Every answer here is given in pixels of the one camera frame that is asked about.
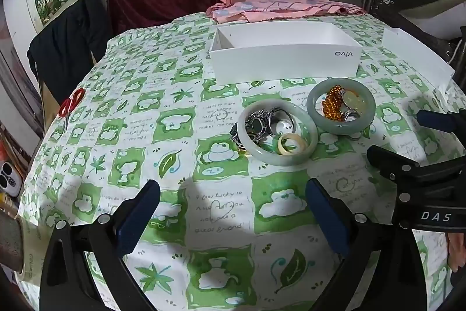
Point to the long white box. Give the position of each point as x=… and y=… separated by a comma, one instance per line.
x=276, y=59

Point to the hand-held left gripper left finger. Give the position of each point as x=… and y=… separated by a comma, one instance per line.
x=140, y=216

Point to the person's right hand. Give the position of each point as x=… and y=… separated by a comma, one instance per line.
x=457, y=251

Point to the large pale jade bangle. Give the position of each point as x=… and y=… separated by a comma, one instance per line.
x=284, y=158

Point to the pale yellow jade pendant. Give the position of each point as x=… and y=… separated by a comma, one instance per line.
x=351, y=99

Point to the green printed tablecloth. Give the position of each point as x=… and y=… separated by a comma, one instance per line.
x=127, y=158

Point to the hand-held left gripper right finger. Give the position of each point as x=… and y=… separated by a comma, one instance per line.
x=324, y=212

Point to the red scissors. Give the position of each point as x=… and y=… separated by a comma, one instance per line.
x=72, y=100

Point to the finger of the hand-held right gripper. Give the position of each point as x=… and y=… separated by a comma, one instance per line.
x=393, y=159
x=433, y=119

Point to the white electronic device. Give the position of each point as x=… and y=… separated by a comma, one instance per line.
x=9, y=180

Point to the small white open box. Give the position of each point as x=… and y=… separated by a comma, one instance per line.
x=411, y=52

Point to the small green jade bangle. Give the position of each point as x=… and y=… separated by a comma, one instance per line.
x=338, y=127

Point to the pink floral cloth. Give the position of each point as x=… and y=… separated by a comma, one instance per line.
x=284, y=6

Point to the black garment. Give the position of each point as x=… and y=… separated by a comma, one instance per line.
x=69, y=41

